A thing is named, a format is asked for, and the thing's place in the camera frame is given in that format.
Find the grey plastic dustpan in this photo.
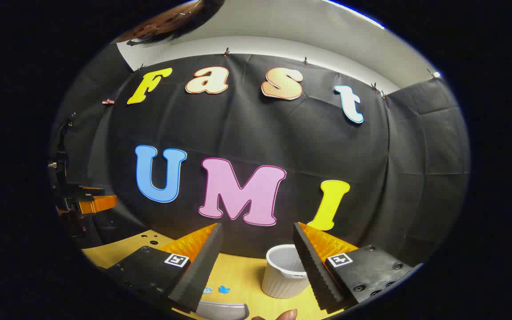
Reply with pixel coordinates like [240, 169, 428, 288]
[196, 300, 250, 320]

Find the white ribbed garbage bin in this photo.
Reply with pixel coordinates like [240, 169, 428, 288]
[261, 244, 310, 299]

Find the black backdrop cloth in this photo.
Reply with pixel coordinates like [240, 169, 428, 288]
[52, 42, 471, 267]

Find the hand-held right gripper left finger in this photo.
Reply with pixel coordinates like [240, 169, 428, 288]
[105, 222, 224, 314]

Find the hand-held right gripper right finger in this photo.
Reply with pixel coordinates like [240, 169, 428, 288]
[292, 221, 423, 314]

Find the yellow wooden desktop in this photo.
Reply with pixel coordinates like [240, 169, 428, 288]
[82, 230, 350, 320]

